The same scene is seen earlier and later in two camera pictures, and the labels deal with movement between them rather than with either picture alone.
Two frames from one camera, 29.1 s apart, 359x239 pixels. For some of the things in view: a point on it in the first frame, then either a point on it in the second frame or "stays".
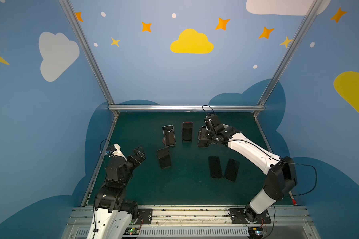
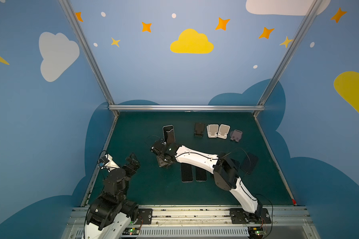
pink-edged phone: (187, 132) to (187, 173)
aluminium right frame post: (308, 15) stays
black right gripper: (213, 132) to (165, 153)
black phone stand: (164, 157) stays
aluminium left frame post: (73, 18) stays
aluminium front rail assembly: (288, 222) stays
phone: (169, 135) stays
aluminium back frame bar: (188, 107) stays
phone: (203, 141) to (201, 175)
